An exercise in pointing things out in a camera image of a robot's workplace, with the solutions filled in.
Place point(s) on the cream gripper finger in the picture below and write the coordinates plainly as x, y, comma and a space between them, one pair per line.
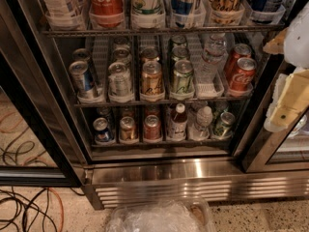
289, 99
276, 45

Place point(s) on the clear blue label plastic bottle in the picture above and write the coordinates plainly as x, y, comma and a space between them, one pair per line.
65, 15

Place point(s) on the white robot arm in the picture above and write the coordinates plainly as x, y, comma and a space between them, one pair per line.
296, 44

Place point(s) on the dark blue can top shelf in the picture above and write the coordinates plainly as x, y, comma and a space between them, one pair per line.
266, 11

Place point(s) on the clear water bottle middle shelf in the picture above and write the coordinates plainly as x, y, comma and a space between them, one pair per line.
214, 49

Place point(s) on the clear water bottle shelf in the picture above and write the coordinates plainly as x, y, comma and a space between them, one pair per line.
214, 49
199, 129

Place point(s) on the gold black can top shelf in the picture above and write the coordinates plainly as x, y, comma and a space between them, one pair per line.
225, 12

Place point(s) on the green can bottom shelf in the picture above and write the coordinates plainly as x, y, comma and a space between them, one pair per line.
222, 128

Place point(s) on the blue silver can top shelf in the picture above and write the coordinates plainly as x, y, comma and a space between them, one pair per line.
187, 14

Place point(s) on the blue silver can shelf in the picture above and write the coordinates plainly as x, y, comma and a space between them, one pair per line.
187, 14
83, 80

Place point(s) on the green silver can middle shelf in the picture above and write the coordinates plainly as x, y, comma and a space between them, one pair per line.
182, 77

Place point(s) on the clear water bottle bottom shelf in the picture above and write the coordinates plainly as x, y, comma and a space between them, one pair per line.
199, 129

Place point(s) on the brown juice bottle white cap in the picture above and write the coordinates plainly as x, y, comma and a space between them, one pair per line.
177, 123

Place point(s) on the orange gold can middle shelf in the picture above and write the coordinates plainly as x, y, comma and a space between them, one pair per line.
152, 79

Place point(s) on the white green can top shelf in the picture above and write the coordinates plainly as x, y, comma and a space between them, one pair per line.
147, 14

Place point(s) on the copper red can bottom shelf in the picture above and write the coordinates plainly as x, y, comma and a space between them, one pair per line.
152, 128

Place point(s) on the silver white can middle shelf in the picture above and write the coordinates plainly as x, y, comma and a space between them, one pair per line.
119, 78

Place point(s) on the gold can bottom shelf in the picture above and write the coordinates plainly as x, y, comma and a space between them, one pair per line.
128, 130

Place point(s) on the red Coca-Cola can top shelf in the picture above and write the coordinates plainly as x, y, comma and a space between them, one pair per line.
107, 13

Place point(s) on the blue Pepsi can bottom shelf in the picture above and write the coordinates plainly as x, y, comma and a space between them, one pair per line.
103, 134

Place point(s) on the blue silver can middle shelf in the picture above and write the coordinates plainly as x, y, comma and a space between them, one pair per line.
83, 80

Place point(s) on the glass fridge door left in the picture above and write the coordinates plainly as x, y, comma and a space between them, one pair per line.
29, 155

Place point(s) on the red Coca-Cola can rear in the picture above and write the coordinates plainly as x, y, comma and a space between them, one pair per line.
239, 50

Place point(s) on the red Coca-Cola can front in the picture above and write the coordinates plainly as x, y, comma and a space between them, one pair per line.
242, 74

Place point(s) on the clear plastic bag bin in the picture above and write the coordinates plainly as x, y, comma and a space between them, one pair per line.
186, 214

